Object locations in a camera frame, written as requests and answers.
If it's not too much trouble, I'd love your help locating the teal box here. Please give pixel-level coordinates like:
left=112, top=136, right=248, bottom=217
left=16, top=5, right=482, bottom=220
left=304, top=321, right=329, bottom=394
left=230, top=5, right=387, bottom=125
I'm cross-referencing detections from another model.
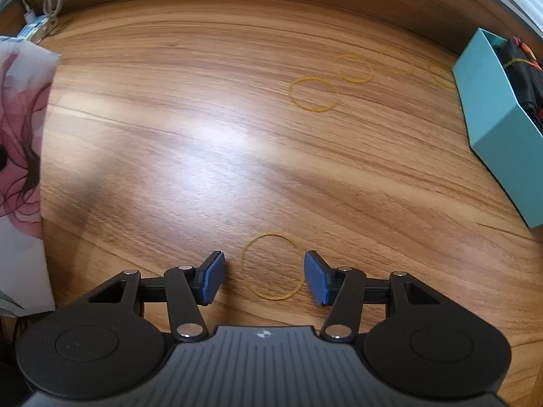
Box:
left=451, top=27, right=543, bottom=229

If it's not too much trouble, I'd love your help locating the floral white shopping bag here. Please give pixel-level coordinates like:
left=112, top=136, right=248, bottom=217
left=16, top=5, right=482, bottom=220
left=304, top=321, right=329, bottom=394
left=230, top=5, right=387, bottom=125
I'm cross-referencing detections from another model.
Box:
left=0, top=36, right=61, bottom=319

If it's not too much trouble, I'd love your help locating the yellow rubber band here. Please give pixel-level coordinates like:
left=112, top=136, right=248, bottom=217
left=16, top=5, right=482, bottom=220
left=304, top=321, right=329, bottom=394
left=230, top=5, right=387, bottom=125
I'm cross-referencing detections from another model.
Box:
left=333, top=53, right=374, bottom=84
left=288, top=77, right=340, bottom=113
left=383, top=50, right=415, bottom=75
left=428, top=63, right=457, bottom=90
left=240, top=232, right=306, bottom=301

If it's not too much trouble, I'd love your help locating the black red folded bag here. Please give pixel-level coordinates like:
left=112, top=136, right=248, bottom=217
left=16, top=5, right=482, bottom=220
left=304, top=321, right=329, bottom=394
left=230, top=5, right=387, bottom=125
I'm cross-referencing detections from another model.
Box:
left=496, top=37, right=543, bottom=129

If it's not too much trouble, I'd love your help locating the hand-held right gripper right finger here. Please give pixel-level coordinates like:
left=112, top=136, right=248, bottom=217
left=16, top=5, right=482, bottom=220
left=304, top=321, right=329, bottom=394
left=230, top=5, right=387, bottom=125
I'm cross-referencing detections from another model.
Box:
left=304, top=250, right=443, bottom=342

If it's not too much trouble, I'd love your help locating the white blue power strip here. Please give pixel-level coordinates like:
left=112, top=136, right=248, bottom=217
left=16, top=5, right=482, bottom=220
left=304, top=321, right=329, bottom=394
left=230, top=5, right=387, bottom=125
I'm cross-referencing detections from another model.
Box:
left=17, top=15, right=58, bottom=45

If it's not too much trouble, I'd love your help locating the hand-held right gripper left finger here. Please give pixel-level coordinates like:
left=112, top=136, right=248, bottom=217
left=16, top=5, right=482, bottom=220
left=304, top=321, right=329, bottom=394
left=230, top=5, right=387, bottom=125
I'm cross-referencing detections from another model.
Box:
left=86, top=250, right=226, bottom=342

